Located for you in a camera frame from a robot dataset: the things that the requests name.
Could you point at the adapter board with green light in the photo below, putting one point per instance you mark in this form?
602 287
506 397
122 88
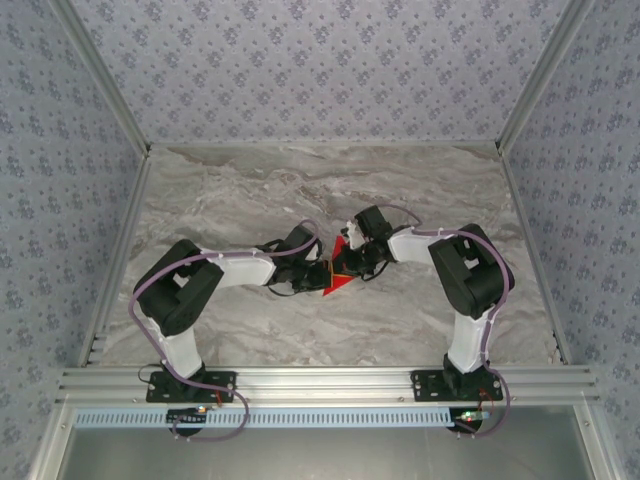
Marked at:
472 415

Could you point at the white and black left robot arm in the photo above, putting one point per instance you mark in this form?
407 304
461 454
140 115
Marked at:
175 285

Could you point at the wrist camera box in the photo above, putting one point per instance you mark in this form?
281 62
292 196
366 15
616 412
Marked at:
300 241
374 222

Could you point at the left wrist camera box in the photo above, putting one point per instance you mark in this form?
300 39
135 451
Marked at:
300 241

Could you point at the aluminium mounting rail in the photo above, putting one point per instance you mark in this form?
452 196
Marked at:
320 385

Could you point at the red square paper sheet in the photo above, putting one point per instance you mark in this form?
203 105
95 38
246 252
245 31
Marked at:
340 250

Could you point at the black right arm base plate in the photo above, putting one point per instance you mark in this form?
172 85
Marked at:
425 385

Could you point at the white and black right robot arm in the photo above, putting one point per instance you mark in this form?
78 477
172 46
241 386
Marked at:
470 275

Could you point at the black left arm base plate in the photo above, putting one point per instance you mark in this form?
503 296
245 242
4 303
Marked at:
225 387

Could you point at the aluminium frame post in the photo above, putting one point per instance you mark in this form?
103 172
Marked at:
540 75
105 75

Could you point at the black adapter board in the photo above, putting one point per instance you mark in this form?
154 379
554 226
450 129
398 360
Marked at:
185 416

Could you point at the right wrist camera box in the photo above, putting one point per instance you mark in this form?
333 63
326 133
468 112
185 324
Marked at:
374 222

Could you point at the aluminium table side rail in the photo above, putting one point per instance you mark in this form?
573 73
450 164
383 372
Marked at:
121 250
534 250

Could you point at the grey metal panel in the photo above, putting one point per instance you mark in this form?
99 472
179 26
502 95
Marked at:
320 455

